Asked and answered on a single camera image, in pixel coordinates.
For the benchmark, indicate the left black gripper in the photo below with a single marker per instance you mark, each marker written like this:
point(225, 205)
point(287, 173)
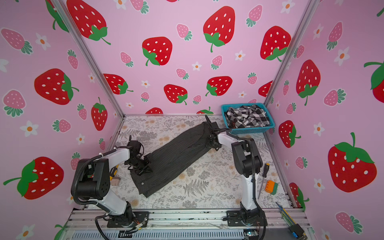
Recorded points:
point(145, 170)

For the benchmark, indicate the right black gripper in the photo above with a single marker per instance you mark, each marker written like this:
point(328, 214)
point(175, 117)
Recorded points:
point(210, 145)

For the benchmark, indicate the dark grey pinstriped shirt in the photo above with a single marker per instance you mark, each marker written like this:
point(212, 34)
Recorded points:
point(169, 161)

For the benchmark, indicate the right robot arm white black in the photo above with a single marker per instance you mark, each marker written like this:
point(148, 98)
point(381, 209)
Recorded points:
point(248, 163)

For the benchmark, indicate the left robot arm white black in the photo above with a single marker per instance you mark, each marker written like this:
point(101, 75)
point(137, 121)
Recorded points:
point(91, 184)

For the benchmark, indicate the small wooden block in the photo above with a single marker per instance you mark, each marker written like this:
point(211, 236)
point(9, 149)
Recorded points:
point(115, 181)

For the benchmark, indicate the teal plastic basket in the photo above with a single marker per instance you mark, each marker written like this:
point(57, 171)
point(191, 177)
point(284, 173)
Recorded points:
point(247, 130)

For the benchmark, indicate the black white checkered shirt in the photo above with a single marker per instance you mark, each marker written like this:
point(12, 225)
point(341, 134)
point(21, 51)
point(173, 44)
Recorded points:
point(247, 117)

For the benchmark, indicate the orange green toy block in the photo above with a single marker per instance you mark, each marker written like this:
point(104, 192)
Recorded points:
point(271, 187)

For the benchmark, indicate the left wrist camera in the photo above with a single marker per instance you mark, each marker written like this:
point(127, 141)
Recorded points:
point(136, 148)

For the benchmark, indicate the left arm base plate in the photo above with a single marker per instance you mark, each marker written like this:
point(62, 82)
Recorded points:
point(129, 220)

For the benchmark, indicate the black handled screwdriver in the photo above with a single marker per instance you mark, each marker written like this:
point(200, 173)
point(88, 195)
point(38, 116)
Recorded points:
point(264, 175)

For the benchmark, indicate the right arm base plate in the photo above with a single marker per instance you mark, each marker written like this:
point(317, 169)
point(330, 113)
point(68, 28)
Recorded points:
point(243, 218)

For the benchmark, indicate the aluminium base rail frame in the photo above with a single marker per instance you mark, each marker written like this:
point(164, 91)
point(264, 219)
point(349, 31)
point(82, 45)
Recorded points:
point(197, 224)

